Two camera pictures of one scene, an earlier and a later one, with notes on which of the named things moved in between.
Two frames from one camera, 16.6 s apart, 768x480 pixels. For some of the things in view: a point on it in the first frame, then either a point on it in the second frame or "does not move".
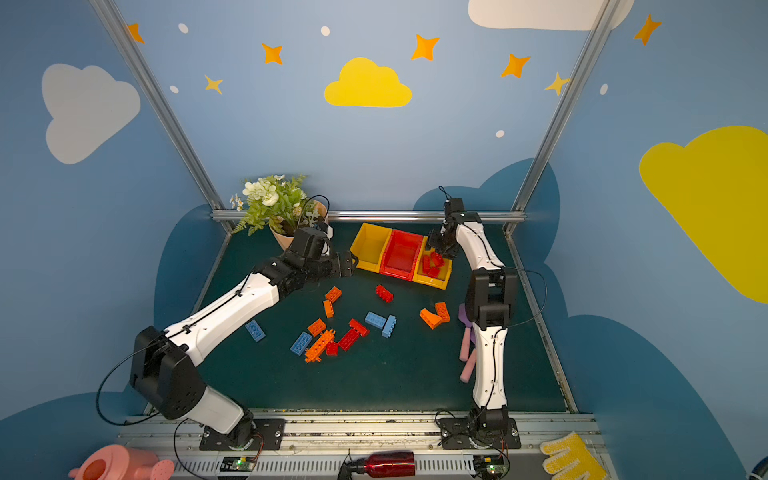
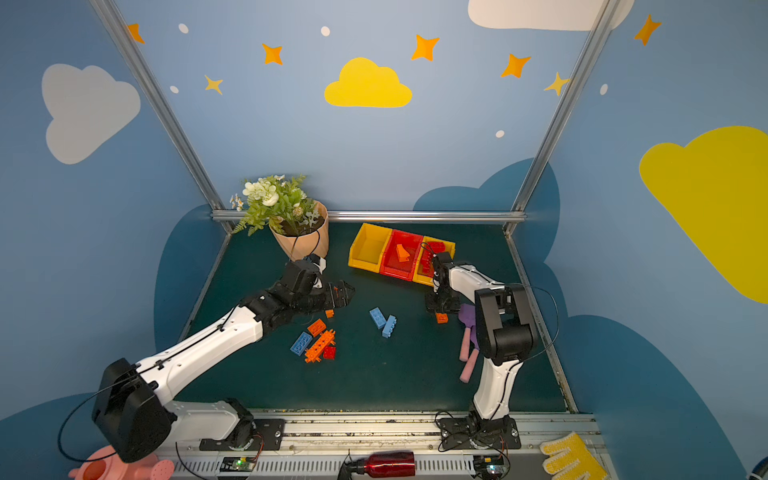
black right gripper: [441, 244] → [441, 300]
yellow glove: [577, 451] does not move
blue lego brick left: [301, 343] does not move
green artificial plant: [278, 202] does not move
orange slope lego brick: [430, 318] → [403, 255]
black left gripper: [344, 264] → [330, 294]
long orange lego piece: [315, 352] does not move
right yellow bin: [445, 272] does not move
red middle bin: [401, 255] does not move
